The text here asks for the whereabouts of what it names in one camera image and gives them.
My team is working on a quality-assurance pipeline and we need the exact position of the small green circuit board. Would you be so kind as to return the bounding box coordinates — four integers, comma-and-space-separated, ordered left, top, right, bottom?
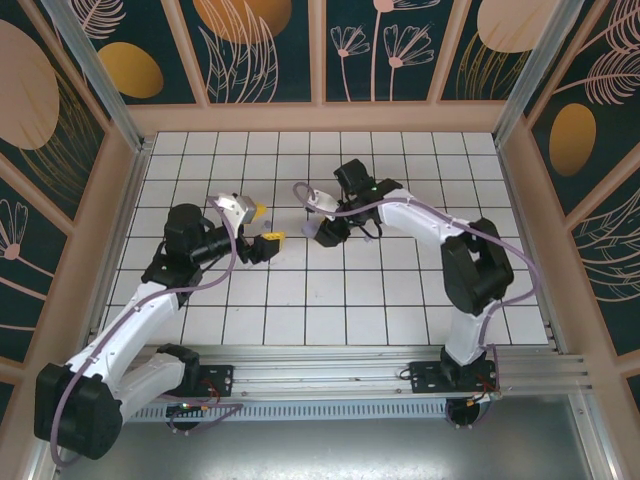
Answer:
167, 399, 214, 419

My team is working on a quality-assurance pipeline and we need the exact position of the grey metal sheet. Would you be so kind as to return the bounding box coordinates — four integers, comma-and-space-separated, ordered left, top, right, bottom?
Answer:
29, 394, 616, 480

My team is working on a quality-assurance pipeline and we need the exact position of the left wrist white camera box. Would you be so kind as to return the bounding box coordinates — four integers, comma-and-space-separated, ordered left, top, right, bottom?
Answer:
208, 192, 257, 227

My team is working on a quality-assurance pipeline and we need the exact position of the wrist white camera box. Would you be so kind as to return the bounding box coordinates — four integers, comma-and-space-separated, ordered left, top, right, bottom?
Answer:
208, 192, 257, 227
303, 191, 337, 220

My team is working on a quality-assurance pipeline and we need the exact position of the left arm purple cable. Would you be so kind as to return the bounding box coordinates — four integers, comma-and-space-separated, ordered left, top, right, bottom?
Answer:
49, 195, 245, 469

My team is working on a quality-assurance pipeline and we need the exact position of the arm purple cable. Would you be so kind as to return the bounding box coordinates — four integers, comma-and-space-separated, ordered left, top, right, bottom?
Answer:
292, 182, 546, 431
49, 195, 245, 469

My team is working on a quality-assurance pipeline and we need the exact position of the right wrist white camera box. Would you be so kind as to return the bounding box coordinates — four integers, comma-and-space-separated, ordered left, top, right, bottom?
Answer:
303, 191, 337, 220

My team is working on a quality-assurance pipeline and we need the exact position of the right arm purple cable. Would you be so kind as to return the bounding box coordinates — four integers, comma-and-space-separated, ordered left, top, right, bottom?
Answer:
292, 182, 546, 431

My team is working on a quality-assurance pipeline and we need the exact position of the aluminium side rail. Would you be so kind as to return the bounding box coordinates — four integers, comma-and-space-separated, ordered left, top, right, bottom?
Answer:
87, 142, 151, 351
492, 142, 571, 357

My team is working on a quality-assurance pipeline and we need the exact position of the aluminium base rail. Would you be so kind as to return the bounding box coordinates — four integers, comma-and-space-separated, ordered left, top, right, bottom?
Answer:
47, 342, 589, 401

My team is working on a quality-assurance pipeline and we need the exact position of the slotted grey cable duct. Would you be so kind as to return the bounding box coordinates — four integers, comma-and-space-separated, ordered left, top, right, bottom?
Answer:
119, 402, 451, 424

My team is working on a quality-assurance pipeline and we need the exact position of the aluminium corner post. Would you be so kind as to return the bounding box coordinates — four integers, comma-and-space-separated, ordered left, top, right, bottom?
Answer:
39, 0, 151, 154
492, 0, 599, 149

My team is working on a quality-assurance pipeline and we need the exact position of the yellow connector with wires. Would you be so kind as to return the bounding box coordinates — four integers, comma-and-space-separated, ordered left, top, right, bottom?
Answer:
467, 387, 502, 407

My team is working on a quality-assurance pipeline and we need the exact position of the aluminium frame bar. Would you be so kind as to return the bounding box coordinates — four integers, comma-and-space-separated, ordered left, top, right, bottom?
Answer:
569, 392, 619, 480

